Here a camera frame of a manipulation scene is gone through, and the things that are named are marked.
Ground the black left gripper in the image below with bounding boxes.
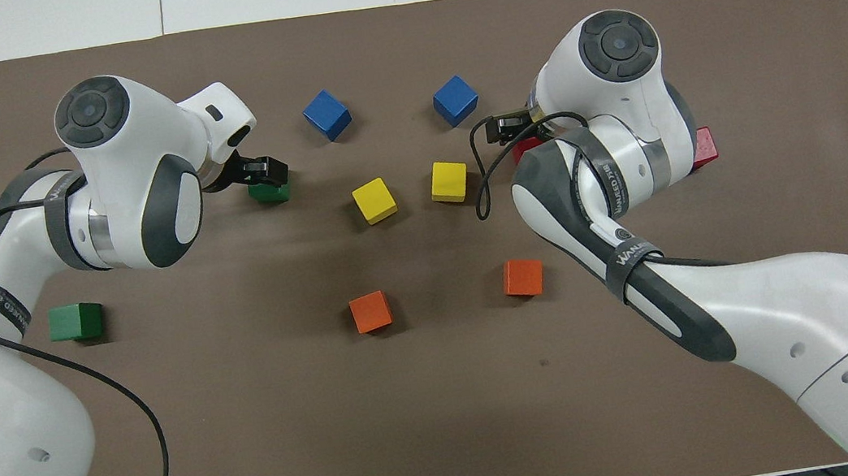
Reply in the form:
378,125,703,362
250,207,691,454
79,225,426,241
199,146,292,196

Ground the red wooden block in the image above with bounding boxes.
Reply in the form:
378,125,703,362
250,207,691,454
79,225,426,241
686,124,721,171
510,136,548,167

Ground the green wooden block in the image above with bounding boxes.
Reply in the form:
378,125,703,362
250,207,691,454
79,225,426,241
45,300,108,346
247,175,294,208

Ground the blue wooden block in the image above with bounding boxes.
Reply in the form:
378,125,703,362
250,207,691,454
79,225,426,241
301,87,355,145
430,72,482,130

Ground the yellow wooden block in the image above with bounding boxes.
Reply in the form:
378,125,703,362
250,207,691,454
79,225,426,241
427,158,472,206
349,175,400,227

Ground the orange wooden block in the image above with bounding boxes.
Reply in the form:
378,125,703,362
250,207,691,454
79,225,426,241
500,255,547,300
348,288,395,335

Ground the brown paper table mat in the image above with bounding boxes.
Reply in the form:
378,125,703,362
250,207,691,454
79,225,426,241
0,0,848,476

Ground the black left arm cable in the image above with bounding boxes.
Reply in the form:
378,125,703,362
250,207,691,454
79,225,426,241
0,138,171,476

